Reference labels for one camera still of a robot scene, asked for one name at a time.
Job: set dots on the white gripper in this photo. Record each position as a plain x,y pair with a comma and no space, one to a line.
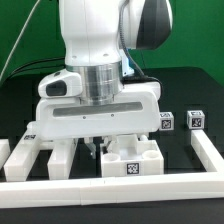
61,114

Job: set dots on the white chair seat block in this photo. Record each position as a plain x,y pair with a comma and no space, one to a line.
130,155

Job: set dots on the white tagged cube right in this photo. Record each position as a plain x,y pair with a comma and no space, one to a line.
195,119

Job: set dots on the white block at left edge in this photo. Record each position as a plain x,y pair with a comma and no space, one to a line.
4,151

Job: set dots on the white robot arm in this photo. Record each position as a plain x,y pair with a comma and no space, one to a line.
92,96

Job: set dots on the white chair back frame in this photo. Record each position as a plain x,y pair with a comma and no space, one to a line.
24,155

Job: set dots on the white L-shaped fence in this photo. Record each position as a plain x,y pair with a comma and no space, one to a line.
206,184

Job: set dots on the white tagged cube left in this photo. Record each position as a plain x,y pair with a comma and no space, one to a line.
166,121

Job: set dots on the white tagged cube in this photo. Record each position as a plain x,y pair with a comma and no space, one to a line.
195,119
166,121

